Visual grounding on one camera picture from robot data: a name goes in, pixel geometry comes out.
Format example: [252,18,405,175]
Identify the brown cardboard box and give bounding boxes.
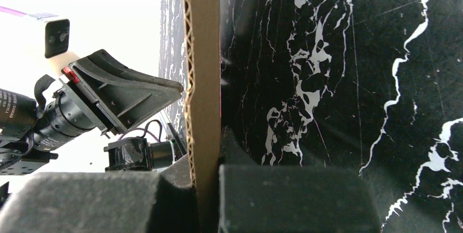
[183,0,221,232]

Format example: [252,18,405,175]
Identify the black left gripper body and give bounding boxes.
[1,76,109,176]

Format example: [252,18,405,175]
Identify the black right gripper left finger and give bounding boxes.
[1,157,197,232]

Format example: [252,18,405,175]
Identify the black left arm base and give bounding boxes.
[104,120,187,172]

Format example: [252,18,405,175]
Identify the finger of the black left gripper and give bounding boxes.
[67,49,183,135]

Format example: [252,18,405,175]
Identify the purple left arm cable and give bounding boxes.
[0,5,29,18]

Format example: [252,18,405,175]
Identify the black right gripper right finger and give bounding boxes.
[218,127,381,232]

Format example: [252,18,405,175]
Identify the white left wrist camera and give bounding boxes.
[1,7,80,77]

